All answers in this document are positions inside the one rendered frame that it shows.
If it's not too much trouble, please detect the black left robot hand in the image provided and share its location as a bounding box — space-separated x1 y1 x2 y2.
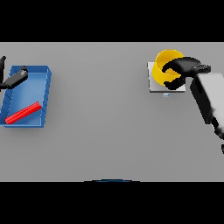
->
0 55 29 91

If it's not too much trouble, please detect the red beaker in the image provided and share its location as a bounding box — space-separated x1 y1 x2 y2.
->
4 101 42 125

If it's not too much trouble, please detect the pale square measuring scale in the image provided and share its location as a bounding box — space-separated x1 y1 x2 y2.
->
146 61 187 98

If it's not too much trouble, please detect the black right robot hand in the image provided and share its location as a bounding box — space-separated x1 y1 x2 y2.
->
161 56 212 91

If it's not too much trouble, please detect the yellow bowl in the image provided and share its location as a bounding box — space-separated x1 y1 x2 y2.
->
151 49 186 87

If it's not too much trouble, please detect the blue tray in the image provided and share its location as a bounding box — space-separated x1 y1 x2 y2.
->
0 65 53 129

